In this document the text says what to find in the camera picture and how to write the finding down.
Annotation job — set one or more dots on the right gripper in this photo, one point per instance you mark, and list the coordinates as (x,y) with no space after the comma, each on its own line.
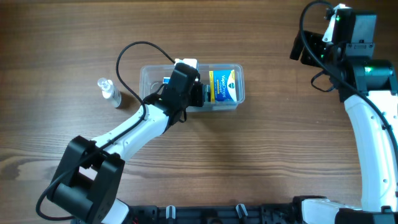
(314,40)

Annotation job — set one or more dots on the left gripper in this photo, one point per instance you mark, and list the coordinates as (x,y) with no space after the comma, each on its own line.
(199,96)

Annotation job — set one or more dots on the clear plastic container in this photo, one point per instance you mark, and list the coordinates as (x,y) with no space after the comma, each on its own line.
(151,79)

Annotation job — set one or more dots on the blue VapoDrops box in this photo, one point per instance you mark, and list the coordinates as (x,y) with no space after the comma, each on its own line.
(222,86)

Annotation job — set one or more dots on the white Panadol box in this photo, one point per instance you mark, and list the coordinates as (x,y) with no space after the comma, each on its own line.
(166,80)

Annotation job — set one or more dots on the white spray bottle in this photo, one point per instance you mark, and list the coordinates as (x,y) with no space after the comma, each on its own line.
(110,92)

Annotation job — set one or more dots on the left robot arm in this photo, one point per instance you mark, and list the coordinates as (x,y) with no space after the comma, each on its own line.
(87,178)

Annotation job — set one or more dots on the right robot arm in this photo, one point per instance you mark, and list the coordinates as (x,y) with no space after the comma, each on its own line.
(368,90)

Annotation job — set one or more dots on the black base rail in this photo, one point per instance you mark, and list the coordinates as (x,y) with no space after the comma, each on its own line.
(277,213)

